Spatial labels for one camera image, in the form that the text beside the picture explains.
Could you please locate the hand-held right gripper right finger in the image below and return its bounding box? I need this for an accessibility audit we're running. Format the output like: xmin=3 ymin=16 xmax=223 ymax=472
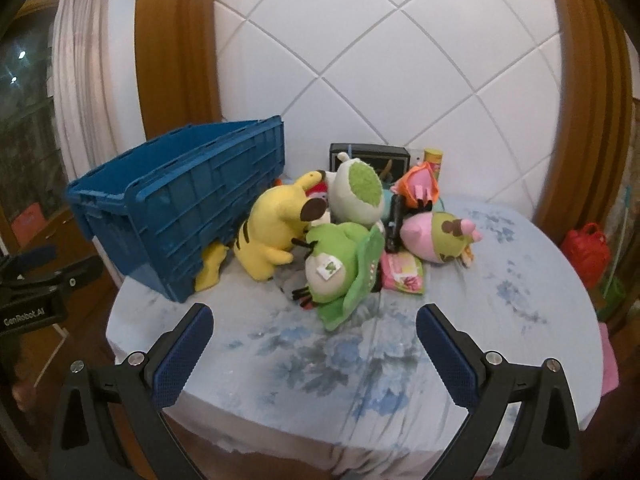
xmin=416 ymin=302 xmax=583 ymax=480

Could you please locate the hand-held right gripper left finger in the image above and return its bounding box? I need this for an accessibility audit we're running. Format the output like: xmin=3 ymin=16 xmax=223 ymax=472
xmin=47 ymin=302 xmax=216 ymax=480

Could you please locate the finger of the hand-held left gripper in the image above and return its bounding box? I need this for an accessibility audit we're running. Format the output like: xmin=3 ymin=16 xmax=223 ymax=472
xmin=10 ymin=256 xmax=104 ymax=295
xmin=7 ymin=244 xmax=57 ymax=273

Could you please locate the blue plastic crate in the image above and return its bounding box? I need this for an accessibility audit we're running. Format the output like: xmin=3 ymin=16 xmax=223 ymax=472
xmin=66 ymin=115 xmax=286 ymax=303

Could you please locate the pink storage box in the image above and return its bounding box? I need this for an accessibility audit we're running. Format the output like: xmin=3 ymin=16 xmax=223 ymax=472
xmin=10 ymin=202 xmax=44 ymax=241

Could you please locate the pink snack packet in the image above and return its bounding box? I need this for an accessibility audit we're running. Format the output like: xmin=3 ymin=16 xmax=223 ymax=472
xmin=380 ymin=251 xmax=427 ymax=295

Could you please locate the pink and green plush toy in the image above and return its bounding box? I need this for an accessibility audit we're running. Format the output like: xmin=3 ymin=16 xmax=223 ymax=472
xmin=400 ymin=210 xmax=483 ymax=266

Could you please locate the wooden framed glass door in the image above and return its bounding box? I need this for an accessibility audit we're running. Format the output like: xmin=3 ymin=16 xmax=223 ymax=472
xmin=0 ymin=5 xmax=71 ymax=256

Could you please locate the black slim object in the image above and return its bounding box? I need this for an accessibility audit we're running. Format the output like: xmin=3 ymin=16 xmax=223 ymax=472
xmin=386 ymin=195 xmax=407 ymax=253

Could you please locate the green frog plush toy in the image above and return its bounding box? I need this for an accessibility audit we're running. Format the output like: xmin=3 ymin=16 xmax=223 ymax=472
xmin=290 ymin=221 xmax=386 ymax=332

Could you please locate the yellow plush toy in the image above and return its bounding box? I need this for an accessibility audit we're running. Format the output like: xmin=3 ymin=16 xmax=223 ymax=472
xmin=194 ymin=169 xmax=331 ymax=293

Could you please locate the pink cloth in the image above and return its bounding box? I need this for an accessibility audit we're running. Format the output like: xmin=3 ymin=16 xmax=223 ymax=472
xmin=597 ymin=322 xmax=621 ymax=396

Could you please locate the red bag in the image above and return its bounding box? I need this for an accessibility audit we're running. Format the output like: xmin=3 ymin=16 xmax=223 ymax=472
xmin=560 ymin=222 xmax=612 ymax=288

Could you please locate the orange plush toy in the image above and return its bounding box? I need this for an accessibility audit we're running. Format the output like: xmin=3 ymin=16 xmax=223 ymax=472
xmin=390 ymin=162 xmax=441 ymax=209

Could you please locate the green bag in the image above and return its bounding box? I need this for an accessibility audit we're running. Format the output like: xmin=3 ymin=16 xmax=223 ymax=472
xmin=597 ymin=275 xmax=628 ymax=321

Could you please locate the white and green plush toy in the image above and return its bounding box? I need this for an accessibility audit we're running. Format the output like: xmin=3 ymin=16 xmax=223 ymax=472
xmin=327 ymin=152 xmax=386 ymax=226

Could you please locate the yellow snack can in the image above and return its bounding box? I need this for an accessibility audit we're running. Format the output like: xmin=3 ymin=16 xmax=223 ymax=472
xmin=424 ymin=147 xmax=446 ymax=181

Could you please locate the white curtain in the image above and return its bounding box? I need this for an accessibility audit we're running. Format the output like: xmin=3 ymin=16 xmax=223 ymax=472
xmin=50 ymin=0 xmax=146 ymax=181

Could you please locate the black box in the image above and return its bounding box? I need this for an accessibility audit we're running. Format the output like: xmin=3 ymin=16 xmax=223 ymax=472
xmin=329 ymin=142 xmax=411 ymax=181

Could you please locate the white padded wooden headboard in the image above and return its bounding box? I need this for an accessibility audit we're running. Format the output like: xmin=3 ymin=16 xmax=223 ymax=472
xmin=107 ymin=0 xmax=636 ymax=241

